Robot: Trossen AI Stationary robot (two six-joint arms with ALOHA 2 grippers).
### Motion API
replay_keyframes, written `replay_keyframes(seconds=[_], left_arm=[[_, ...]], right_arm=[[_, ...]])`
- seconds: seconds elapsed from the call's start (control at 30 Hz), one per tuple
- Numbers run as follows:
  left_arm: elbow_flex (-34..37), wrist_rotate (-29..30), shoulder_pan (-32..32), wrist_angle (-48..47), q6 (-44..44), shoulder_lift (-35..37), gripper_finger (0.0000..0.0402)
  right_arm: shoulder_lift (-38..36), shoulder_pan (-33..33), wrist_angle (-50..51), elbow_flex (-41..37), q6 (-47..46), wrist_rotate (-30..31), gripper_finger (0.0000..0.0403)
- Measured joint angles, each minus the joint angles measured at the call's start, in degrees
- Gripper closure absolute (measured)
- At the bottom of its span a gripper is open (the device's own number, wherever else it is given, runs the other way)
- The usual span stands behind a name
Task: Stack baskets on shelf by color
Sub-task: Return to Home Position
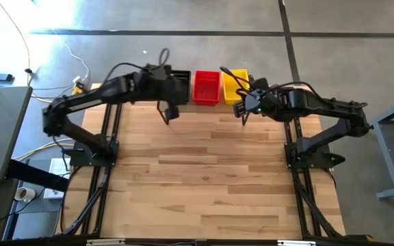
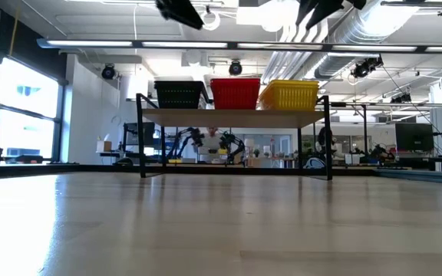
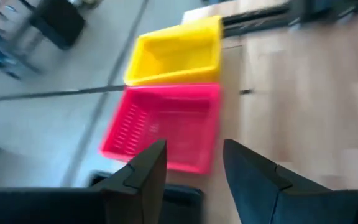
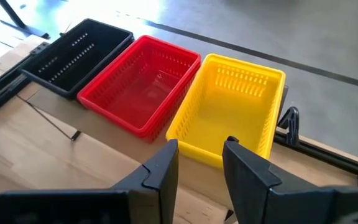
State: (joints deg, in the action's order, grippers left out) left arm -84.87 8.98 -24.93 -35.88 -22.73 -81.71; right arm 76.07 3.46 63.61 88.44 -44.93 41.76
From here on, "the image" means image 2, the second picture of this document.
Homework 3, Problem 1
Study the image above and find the black ceiling track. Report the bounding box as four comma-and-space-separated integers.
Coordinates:
380, 0, 442, 16

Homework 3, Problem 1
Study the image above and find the black computer monitor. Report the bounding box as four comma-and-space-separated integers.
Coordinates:
123, 121, 157, 146
394, 122, 435, 153

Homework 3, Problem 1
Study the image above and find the black ceiling camera cluster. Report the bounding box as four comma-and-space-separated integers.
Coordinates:
350, 55, 384, 80

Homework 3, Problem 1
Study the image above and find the small black ceiling fixture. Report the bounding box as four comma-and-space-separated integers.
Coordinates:
389, 93, 413, 104

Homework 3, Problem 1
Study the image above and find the long ceiling light strip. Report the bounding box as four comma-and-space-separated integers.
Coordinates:
36, 37, 442, 54

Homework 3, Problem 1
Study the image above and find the wooden shelf with black legs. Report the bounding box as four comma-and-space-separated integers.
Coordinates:
135, 94, 334, 182

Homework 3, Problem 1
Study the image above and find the white cable ring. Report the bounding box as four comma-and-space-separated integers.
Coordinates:
200, 8, 222, 32

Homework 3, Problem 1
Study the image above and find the black aluminium rig frame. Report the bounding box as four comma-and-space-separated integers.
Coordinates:
376, 167, 442, 186

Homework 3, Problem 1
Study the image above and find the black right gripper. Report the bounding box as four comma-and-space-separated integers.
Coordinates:
295, 0, 368, 31

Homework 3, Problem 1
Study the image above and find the black round ceiling fixture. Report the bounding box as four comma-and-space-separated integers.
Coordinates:
101, 63, 117, 81
228, 59, 243, 77

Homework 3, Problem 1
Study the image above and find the yellow hanging strap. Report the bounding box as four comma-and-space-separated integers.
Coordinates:
8, 11, 19, 58

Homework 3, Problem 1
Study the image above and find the large bright window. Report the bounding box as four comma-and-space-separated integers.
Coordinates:
0, 57, 64, 165

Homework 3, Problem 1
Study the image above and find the white ceiling light panel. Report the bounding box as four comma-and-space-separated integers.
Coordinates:
236, 0, 302, 34

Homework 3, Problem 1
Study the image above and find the white ceiling conduit bundle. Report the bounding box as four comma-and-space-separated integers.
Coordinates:
261, 15, 332, 84

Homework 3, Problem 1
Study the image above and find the person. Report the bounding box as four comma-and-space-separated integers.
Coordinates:
316, 126, 336, 154
200, 127, 224, 153

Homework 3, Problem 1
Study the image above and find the silver round air duct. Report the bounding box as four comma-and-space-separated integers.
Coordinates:
315, 0, 424, 80

